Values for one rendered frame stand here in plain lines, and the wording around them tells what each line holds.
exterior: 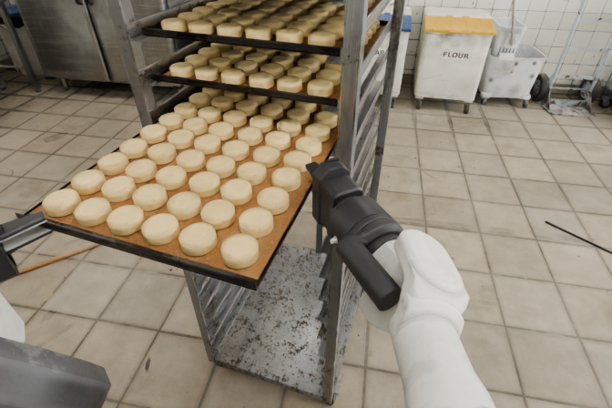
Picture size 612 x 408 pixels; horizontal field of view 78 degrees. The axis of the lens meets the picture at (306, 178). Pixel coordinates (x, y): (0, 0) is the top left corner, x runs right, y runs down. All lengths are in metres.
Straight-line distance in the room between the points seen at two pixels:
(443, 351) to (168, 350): 1.55
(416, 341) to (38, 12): 4.10
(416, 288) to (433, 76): 3.17
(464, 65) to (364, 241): 3.09
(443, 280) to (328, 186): 0.22
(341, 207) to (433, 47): 2.97
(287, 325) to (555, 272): 1.41
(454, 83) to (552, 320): 2.11
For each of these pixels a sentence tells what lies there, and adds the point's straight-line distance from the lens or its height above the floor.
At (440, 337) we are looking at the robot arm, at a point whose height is 1.20.
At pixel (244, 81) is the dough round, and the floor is 1.23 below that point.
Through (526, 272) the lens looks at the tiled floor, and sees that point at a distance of 2.28.
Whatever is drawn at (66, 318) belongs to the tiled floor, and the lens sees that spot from 2.13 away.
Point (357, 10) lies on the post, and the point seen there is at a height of 1.39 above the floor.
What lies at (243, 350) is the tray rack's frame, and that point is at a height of 0.15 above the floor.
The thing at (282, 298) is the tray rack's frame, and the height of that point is 0.15.
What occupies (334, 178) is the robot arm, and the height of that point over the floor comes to 1.18.
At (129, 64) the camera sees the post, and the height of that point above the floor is 1.26.
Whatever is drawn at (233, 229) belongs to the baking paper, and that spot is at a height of 1.13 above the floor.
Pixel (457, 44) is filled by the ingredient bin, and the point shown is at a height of 0.61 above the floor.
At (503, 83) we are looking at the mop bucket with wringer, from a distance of 3.90.
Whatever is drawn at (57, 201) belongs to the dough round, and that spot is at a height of 1.15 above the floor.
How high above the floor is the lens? 1.52
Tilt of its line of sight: 36 degrees down
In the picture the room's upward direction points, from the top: straight up
